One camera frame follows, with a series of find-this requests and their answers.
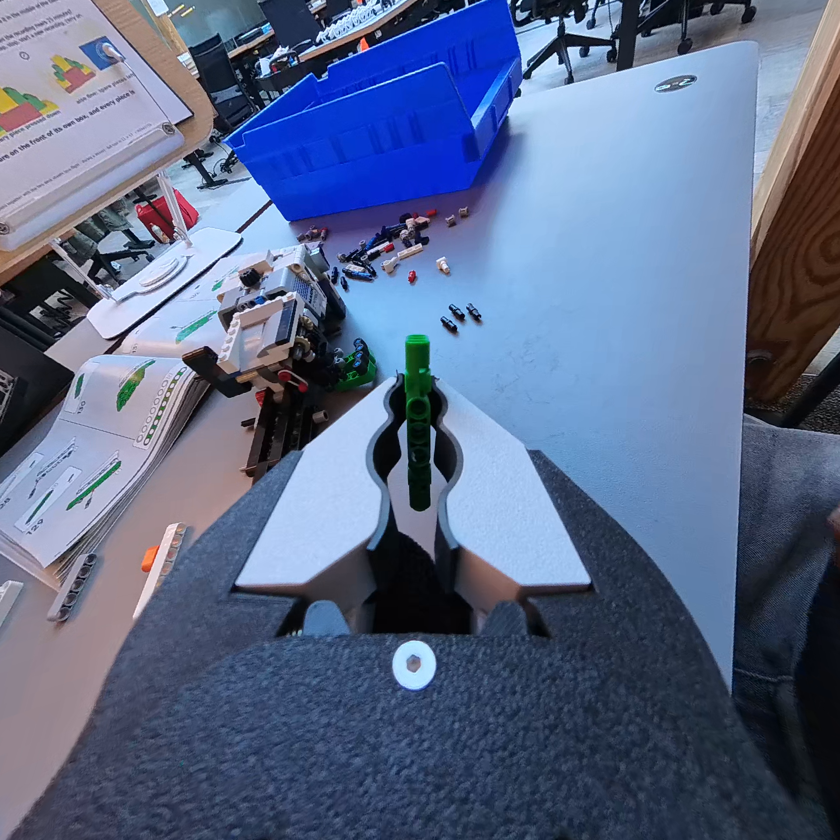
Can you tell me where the open instruction booklet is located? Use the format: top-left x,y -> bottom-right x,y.
0,252 -> 263,585

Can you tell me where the green and white lego panel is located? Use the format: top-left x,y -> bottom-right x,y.
403,335 -> 435,511

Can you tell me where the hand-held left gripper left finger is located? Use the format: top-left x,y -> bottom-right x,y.
234,373 -> 404,632

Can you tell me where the long table with white models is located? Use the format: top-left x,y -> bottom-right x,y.
226,0 -> 421,67

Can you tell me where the pile of small lego pieces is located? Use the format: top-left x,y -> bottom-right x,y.
331,209 -> 455,280

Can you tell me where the black office chair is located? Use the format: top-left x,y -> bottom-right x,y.
187,33 -> 258,135
521,0 -> 618,83

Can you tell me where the grey lego beam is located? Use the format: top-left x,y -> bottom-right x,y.
46,553 -> 99,622

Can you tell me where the green black lego subassembly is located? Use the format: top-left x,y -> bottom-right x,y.
331,338 -> 378,392

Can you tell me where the laminated instruction sheet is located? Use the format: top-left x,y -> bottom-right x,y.
0,0 -> 193,214

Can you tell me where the white lego beam orange stud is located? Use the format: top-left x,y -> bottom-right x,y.
133,523 -> 188,621

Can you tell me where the black lego set box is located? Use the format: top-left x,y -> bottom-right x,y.
0,325 -> 74,455

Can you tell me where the red bag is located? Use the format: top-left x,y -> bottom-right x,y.
134,189 -> 199,240

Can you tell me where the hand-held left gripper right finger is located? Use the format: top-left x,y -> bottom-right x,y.
432,384 -> 593,599

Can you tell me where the white document stand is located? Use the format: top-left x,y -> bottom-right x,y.
0,0 -> 244,340

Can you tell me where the blue plastic bin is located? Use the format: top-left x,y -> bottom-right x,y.
223,0 -> 524,223

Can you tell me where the partly built lego truck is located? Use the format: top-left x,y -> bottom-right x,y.
182,241 -> 349,476

